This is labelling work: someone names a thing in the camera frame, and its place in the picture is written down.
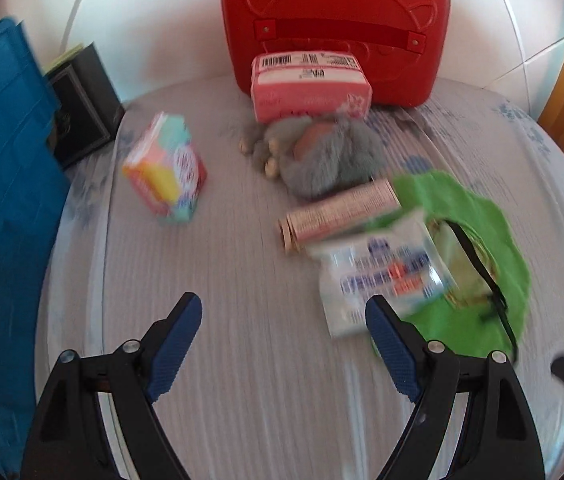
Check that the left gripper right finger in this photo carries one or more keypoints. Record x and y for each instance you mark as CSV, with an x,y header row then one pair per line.
x,y
498,438

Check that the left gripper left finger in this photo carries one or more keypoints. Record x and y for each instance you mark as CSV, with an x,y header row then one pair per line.
x,y
67,439

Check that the green fleece hat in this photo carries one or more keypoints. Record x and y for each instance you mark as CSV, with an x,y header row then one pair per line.
x,y
485,309

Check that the wet wipes packet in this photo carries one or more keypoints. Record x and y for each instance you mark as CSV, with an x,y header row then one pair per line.
x,y
400,263

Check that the pastel tissue pack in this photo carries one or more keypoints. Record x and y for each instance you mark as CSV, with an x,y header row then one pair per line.
x,y
165,169

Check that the beige paper tube pack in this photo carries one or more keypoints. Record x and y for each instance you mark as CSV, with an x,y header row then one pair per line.
x,y
337,214

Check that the grey furry slipper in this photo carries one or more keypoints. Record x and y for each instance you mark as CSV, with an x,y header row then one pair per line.
x,y
315,157

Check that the pink tissue pack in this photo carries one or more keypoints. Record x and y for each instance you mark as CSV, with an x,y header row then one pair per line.
x,y
307,83

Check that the blue plastic crate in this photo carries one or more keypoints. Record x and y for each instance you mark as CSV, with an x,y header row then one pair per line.
x,y
33,191

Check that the black box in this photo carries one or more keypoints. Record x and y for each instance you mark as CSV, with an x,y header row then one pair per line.
x,y
90,112

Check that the red hard carry case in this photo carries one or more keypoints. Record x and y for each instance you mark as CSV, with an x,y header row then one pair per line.
x,y
398,43

